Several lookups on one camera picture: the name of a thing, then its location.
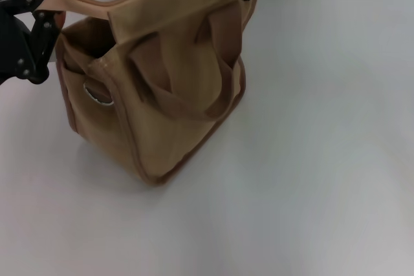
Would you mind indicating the khaki canvas food bag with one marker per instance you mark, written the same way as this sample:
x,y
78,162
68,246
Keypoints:
x,y
181,101

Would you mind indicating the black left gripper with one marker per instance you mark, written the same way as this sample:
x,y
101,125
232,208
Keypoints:
x,y
11,43

